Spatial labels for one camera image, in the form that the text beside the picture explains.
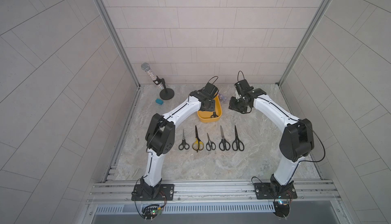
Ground glitter silver microphone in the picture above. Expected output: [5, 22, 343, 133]
[141, 63, 164, 89]

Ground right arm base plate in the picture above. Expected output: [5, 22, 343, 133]
[254, 182, 297, 201]

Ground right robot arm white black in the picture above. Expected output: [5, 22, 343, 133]
[229, 87, 317, 199]

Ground all black scissors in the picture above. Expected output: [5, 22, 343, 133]
[232, 126, 244, 152]

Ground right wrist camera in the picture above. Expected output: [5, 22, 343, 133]
[234, 79, 266, 99]

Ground small black scissors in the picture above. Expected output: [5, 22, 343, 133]
[206, 133, 216, 151]

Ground right circuit board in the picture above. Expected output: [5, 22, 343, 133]
[273, 201, 290, 219]

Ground left circuit board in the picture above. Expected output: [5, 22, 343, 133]
[142, 204, 163, 222]

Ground aluminium frame rail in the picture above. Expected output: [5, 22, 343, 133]
[86, 179, 341, 204]

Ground circuit board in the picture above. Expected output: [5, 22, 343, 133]
[142, 204, 163, 222]
[273, 201, 290, 219]

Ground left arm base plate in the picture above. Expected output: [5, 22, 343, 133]
[131, 184, 175, 201]

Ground teal eraser block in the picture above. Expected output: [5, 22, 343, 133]
[155, 99, 164, 105]

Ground silver blade black scissors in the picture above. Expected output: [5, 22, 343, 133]
[219, 126, 231, 151]

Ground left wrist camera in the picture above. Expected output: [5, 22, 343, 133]
[202, 82, 219, 100]

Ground yellow handle black scissors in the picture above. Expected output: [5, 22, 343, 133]
[192, 126, 204, 152]

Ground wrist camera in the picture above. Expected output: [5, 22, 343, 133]
[202, 82, 219, 100]
[234, 79, 266, 99]

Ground yellow plastic storage box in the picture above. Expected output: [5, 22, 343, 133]
[197, 96, 223, 123]

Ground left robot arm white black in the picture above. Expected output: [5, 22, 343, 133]
[139, 87, 219, 199]

